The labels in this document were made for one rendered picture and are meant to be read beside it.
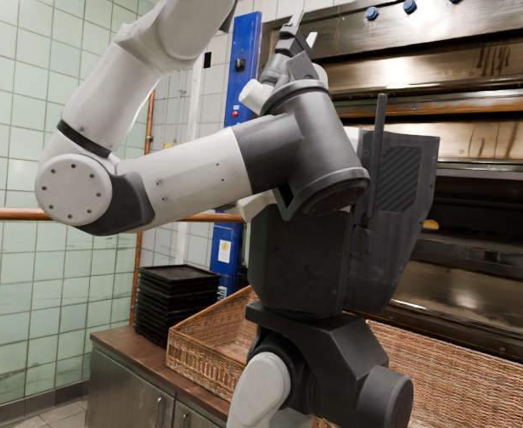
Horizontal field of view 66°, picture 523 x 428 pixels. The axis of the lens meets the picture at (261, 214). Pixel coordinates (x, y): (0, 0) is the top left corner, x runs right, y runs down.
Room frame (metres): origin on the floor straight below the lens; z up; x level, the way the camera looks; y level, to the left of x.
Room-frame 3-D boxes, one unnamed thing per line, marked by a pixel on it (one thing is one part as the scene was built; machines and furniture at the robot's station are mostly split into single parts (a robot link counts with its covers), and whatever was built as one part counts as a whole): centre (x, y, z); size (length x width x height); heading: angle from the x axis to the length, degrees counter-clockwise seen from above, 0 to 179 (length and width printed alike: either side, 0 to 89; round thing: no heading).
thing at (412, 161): (0.73, -0.12, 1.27); 0.34 x 0.30 x 0.36; 171
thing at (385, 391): (0.70, -0.14, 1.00); 0.28 x 0.13 x 0.18; 51
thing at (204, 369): (1.55, -0.05, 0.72); 0.56 x 0.49 x 0.28; 51
